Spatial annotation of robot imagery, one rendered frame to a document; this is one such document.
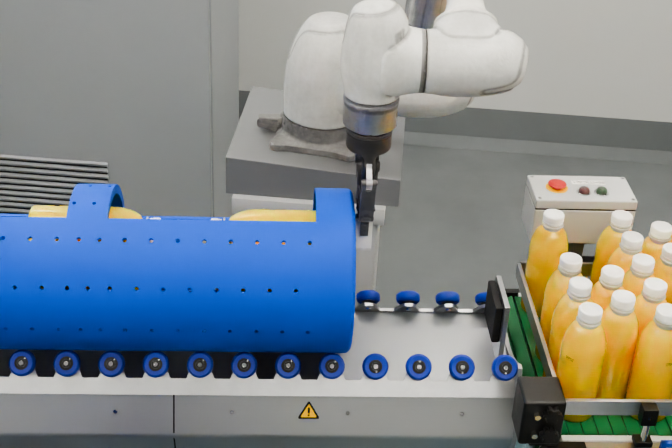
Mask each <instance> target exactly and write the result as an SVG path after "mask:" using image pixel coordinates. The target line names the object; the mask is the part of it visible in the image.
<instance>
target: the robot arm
mask: <svg viewBox="0 0 672 448"><path fill-rule="evenodd" d="M528 53H529V50H528V47H527V46H526V44H525V42H524V40H523V39H522V38H520V37H519V36H518V35H516V34H515V33H513V32H512V31H509V30H502V29H501V27H500V26H499V25H498V23H497V19H496V17H495V16H494V15H493V14H491V13H490V12H488V11H486V9H485V6H484V2H483V0H406V4H405V10H404V11H403V9H402V8H401V6H400V5H399V4H398V3H397V2H396V1H394V0H364V1H362V2H359V3H358V4H356V5H355V6H354V7H353V8H352V10H351V11H350V14H349V16H348V15H346V14H343V13H339V12H320V13H316V14H314V15H312V16H310V17H309V18H308V19H307V20H306V21H305V22H304V23H303V24H302V26H301V27H300V29H299V30H298V32H297V34H296V36H295V38H294V40H293V43H292V45H291V48H290V51H289V55H288V59H287V65H286V71H285V80H284V110H282V111H281V113H279V114H259V115H258V117H259V119H258V120H257V126H258V127H260V128H264V129H267V130H270V131H273V132H276V134H275V136H274V137H273V138H272V139H271V140H270V142H269V148H270V149H271V150H273V151H288V152H295V153H302V154H308V155H315V156H321V157H328V158H334V159H338V160H341V161H345V162H352V161H354V160H355V163H356V177H357V195H356V203H357V206H356V209H357V211H358V212H355V222H356V250H371V244H372V228H373V220H374V217H373V216H374V212H375V196H376V188H377V185H378V172H379V171H380V161H379V155H383V154H385V153H387V152H388V151H389V150H390V148H391V142H392V130H393V129H395V127H396V126H397V125H396V120H397V117H413V118H432V117H441V116H446V115H450V114H453V113H456V112H459V111H461V110H463V109H465V108H466V107H467V106H468V105H470V104H471V103H472V101H473V100H474V98H475V97H483V96H492V95H497V94H502V93H505V92H508V91H511V90H512V89H513V88H514V87H516V86H517V85H519V84H520V83H521V82H522V80H523V78H524V75H525V71H526V66H527V61H528Z"/></svg>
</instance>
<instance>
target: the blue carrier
mask: <svg viewBox="0 0 672 448"><path fill-rule="evenodd" d="M111 206H112V207H122V208H125V206H124V199H123V194H122V191H121V188H120V186H119V185H118V184H77V185H76V186H75V188H74V190H73V192H72V195H71V198H70V202H69V206H68V211H67V216H66V218H61V217H28V215H29V214H4V213H0V349H12V350H104V351H196V352H290V353H347V352H348V351H349V350H350V348H351V344H352V338H353V328H354V314H355V292H356V222H355V206H354V197H353V193H352V191H351V190H350V189H347V188H314V196H313V210H316V222H299V221H240V220H229V219H230V217H181V216H142V218H143V219H121V218H109V212H110V207H111ZM146 217H149V219H146ZM150 218H161V219H150ZM212 218H218V219H222V220H211V219H212ZM223 218H225V220H223ZM30 238H32V240H31V241H29V239H30ZM56 239H59V240H58V241H55V240H56ZM78 239H81V241H78ZM99 239H101V241H100V242H98V240H99ZM123 240H127V241H126V242H123ZM150 240H153V242H152V243H150ZM203 241H206V243H202V242H203ZM230 241H232V242H233V243H232V244H230V243H229V242H230ZM256 242H259V244H255V243H256ZM282 242H285V245H283V244H282ZM308 243H311V245H308ZM40 286H43V287H44V288H43V289H42V288H41V287H40ZM66 286H68V287H69V289H66ZM87 286H88V287H89V288H90V289H87V288H86V287H87ZM108 287H111V288H112V289H111V290H110V289H108ZM135 287H138V288H139V289H138V290H136V289H135ZM215 288H218V289H219V290H218V291H217V290H215ZM241 289H245V291H241ZM268 289H271V290H272V291H271V292H269V291H268ZM295 289H297V290H298V291H297V292H294V290H295Z"/></svg>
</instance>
